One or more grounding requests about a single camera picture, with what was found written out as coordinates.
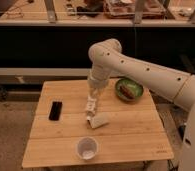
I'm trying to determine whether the black smartphone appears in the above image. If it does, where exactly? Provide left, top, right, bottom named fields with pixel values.
left=49, top=101, right=62, bottom=121

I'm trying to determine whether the long wooden bench beam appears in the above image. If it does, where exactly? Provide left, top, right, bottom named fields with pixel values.
left=0, top=68, right=89, bottom=84

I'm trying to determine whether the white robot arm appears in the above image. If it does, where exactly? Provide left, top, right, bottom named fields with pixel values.
left=88, top=39, right=195, bottom=171

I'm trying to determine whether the clear plastic cup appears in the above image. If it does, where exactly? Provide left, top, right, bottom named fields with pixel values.
left=76, top=137, right=98, bottom=160

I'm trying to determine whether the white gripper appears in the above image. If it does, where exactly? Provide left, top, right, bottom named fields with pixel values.
left=85, top=88, right=101, bottom=121

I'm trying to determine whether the wooden table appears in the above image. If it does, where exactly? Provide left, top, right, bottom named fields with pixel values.
left=22, top=79, right=174, bottom=168

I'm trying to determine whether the green bowl with food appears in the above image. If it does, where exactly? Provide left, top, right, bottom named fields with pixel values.
left=115, top=78, right=144, bottom=102

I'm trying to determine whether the cluttered background workbench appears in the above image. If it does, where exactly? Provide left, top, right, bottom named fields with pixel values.
left=0, top=0, right=195, bottom=27

